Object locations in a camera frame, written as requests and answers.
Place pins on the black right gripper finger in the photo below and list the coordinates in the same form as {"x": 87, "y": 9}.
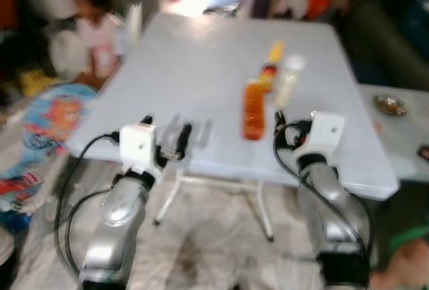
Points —
{"x": 280, "y": 117}

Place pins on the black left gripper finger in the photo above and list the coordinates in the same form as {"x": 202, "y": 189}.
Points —
{"x": 184, "y": 139}
{"x": 146, "y": 120}

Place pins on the orange juice bottle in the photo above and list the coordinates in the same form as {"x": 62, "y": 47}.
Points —
{"x": 254, "y": 112}

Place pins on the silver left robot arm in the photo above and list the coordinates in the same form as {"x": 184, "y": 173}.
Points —
{"x": 119, "y": 211}

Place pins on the white mayonnaise bottle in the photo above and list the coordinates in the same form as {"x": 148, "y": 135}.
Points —
{"x": 289, "y": 82}

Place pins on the yellow-capped honey bottle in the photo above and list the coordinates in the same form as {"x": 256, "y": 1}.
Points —
{"x": 271, "y": 69}

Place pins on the large white plastic table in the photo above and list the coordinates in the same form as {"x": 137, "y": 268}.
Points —
{"x": 201, "y": 69}

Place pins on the blue baby bouncer seat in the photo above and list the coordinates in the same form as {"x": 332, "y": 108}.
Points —
{"x": 53, "y": 122}

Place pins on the white plastic chair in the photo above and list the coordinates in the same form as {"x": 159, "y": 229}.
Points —
{"x": 133, "y": 25}

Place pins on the curly-haired child in pink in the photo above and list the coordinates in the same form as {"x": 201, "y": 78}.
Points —
{"x": 97, "y": 35}

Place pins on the small metal bowl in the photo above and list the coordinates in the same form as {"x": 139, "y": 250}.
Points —
{"x": 390, "y": 106}

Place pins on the small white side table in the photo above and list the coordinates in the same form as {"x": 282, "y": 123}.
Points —
{"x": 402, "y": 142}

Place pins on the yellow toy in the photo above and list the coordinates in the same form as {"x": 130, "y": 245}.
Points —
{"x": 37, "y": 82}

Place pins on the black remote control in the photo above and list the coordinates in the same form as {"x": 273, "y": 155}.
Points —
{"x": 423, "y": 153}

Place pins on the dark sofa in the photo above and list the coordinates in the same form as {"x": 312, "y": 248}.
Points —
{"x": 389, "y": 29}

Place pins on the barefoot person in green shorts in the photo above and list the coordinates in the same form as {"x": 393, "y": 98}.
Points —
{"x": 409, "y": 263}

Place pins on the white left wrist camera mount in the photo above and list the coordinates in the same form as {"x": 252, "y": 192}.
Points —
{"x": 137, "y": 144}

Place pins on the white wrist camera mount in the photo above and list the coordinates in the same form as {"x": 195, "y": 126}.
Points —
{"x": 326, "y": 131}
{"x": 137, "y": 144}

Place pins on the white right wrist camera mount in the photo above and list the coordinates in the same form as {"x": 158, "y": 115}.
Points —
{"x": 326, "y": 131}

